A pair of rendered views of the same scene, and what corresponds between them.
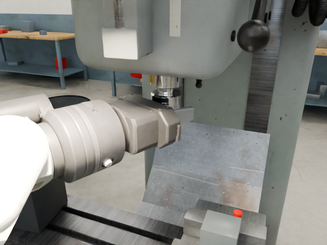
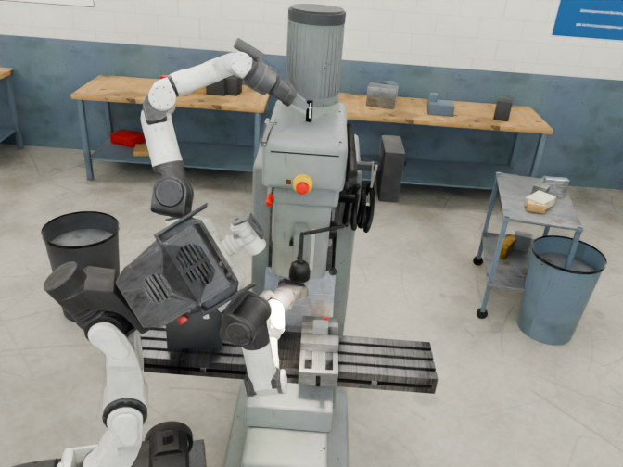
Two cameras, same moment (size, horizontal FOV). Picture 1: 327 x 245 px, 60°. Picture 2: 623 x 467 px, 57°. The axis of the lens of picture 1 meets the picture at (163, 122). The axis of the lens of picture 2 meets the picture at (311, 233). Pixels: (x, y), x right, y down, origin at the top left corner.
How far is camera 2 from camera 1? 1.85 m
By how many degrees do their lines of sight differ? 20
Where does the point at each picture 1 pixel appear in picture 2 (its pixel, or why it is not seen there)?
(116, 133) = (292, 298)
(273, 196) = (339, 307)
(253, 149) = (326, 282)
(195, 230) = (308, 329)
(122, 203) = not seen: hidden behind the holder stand
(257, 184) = (330, 302)
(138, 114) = (296, 289)
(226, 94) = not seen: hidden behind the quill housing
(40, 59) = not seen: outside the picture
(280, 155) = (341, 283)
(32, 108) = (269, 295)
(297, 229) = (362, 331)
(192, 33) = (316, 269)
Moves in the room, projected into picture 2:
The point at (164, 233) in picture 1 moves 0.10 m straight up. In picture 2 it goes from (287, 335) to (288, 317)
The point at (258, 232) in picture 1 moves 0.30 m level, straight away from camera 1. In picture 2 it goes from (335, 325) to (336, 284)
